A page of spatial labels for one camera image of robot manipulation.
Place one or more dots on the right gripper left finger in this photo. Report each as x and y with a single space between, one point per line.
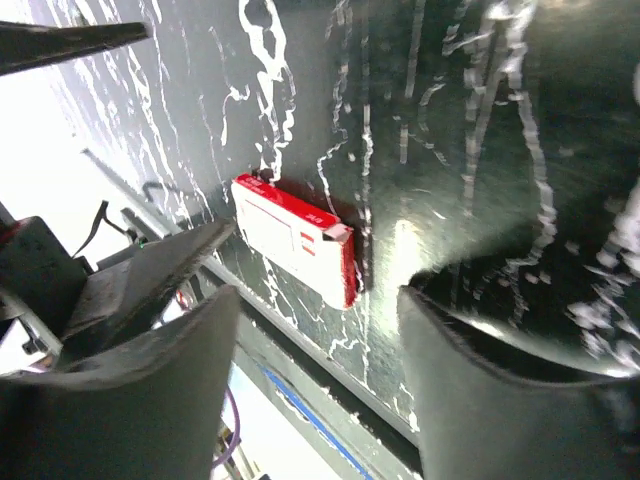
147 409

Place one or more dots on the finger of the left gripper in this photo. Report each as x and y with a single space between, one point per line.
25 46

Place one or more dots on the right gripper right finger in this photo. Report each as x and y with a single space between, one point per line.
486 410

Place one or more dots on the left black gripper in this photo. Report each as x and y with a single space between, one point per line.
118 303

